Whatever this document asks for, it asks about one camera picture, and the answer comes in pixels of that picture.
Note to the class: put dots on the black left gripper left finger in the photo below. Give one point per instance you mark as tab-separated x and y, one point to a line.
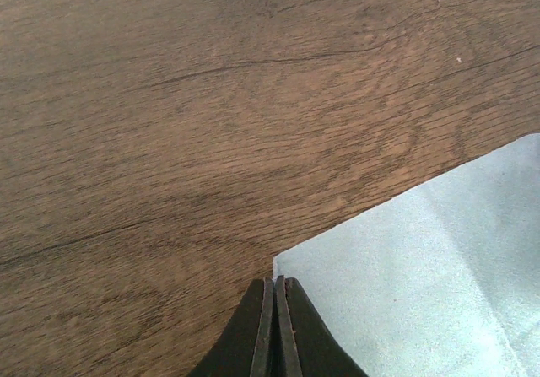
245	345

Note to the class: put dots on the light blue cleaning cloth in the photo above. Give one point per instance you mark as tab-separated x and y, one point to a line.
441	280

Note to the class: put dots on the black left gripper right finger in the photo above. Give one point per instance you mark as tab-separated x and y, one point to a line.
305	346

